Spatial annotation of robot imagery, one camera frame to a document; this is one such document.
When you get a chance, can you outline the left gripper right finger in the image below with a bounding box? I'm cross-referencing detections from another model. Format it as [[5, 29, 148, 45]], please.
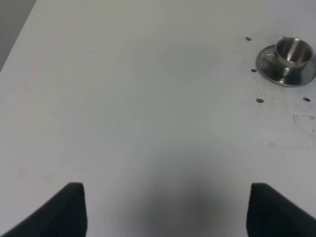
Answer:
[[246, 183, 316, 237]]

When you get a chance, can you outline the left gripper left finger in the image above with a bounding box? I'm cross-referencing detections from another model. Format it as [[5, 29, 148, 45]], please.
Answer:
[[3, 182, 87, 237]]

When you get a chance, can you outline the left steel saucer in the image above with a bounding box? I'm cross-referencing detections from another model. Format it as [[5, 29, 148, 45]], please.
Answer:
[[256, 45, 316, 87]]

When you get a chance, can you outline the left steel teacup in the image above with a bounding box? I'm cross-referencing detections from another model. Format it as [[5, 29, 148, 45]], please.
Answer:
[[274, 38, 314, 77]]

